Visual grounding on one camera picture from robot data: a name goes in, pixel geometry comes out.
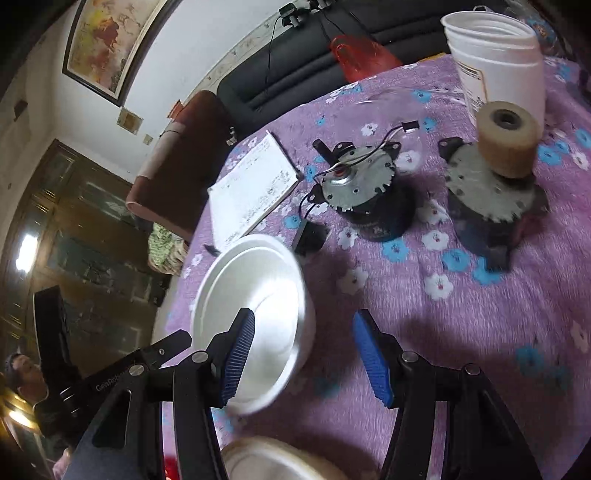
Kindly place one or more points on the framed painting on wall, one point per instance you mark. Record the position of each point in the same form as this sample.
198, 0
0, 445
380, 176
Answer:
108, 40

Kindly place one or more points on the green patterned cloth pile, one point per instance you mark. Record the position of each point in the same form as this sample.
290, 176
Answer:
166, 251

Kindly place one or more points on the black leather sofa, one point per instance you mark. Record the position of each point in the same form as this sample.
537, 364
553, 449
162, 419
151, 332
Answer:
299, 83

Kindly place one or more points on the electric motor with wires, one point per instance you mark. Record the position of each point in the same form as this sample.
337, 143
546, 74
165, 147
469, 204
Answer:
364, 187

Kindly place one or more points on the white paper sheet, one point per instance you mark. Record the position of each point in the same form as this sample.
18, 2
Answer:
250, 191

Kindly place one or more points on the white plastic bowl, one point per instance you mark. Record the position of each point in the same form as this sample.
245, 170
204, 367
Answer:
260, 273

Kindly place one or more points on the purple floral tablecloth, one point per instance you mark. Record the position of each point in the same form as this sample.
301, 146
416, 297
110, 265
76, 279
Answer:
529, 329

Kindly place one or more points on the red plastic bag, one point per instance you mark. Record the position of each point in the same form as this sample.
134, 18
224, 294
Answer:
361, 58

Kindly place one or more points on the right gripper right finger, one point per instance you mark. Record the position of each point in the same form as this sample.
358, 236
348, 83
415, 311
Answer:
407, 382

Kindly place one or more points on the brown and pink armchair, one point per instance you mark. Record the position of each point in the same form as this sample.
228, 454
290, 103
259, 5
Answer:
171, 188

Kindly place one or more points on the operator left hand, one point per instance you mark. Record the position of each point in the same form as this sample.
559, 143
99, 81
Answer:
60, 467

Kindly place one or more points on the cream plastic bowl with handles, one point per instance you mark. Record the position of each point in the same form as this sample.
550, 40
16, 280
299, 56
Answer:
263, 458

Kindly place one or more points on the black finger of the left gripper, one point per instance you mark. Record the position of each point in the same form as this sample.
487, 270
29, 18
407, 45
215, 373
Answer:
171, 343

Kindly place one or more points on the dark wooden glass cabinet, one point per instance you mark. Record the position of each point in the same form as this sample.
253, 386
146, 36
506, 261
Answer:
71, 229

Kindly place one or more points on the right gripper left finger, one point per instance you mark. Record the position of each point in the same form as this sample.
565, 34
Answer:
206, 380

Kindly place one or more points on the red gold-rimmed glass plate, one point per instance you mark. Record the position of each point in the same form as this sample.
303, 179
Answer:
171, 471

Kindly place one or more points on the electric motor with foam roller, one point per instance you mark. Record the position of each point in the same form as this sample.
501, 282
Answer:
494, 199

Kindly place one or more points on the small black adapter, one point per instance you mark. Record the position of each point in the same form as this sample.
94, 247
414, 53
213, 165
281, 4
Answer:
310, 238

